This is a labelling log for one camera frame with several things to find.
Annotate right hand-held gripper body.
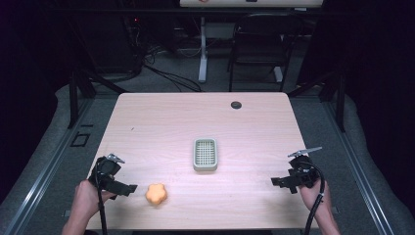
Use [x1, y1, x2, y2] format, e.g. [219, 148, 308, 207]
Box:
[287, 146, 323, 190]

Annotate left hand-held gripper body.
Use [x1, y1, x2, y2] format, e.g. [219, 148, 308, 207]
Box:
[87, 153, 126, 192]

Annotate orange flower-shaped soap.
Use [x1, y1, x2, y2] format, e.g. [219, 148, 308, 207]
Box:
[144, 182, 168, 207]

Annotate grey-green soap dish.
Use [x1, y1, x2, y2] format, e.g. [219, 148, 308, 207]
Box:
[192, 137, 219, 172]

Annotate person's right hand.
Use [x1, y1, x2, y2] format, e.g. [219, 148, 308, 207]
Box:
[298, 178, 333, 216]

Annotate person's left hand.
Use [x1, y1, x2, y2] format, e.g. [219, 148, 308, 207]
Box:
[71, 179, 115, 222]

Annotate dark computer case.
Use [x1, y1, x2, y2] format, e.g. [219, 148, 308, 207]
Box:
[87, 15, 145, 74]

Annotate black folding chair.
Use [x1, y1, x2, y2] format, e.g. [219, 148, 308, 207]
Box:
[226, 13, 305, 93]

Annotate white background desk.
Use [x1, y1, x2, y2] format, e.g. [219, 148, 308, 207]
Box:
[178, 0, 325, 84]

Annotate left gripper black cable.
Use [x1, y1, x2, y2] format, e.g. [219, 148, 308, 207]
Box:
[94, 158, 109, 235]

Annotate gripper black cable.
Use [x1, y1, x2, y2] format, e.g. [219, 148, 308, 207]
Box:
[94, 158, 109, 235]
[302, 160, 327, 235]

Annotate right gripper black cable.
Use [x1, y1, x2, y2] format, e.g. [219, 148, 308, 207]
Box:
[302, 160, 327, 235]

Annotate aluminium floor rail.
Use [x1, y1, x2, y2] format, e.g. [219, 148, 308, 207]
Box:
[2, 97, 96, 235]
[324, 100, 396, 235]

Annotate black metal frame stand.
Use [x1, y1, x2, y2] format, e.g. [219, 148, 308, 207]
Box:
[287, 70, 346, 133]
[67, 69, 129, 129]

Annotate black floor cables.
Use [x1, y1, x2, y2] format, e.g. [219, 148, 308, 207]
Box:
[142, 45, 204, 94]

